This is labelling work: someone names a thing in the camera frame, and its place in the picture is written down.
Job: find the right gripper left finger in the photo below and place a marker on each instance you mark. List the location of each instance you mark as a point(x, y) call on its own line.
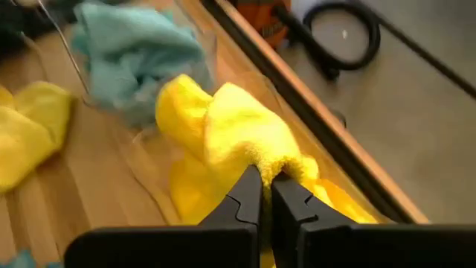
point(167, 249)

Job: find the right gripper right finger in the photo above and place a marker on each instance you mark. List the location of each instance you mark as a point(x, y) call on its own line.
point(372, 249)

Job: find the yellow microfiber towel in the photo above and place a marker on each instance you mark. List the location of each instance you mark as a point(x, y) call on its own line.
point(193, 193)
point(238, 126)
point(29, 141)

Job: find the light blue microfiber towel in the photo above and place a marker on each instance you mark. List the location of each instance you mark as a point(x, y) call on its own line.
point(18, 260)

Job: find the teal microfiber towel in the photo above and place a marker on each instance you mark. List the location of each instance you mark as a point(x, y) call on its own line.
point(130, 48)

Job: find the clear plastic basket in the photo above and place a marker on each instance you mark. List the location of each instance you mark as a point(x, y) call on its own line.
point(111, 108)
point(260, 82)

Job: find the orange and black shop vacuum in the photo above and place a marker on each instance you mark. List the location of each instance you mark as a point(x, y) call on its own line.
point(260, 18)

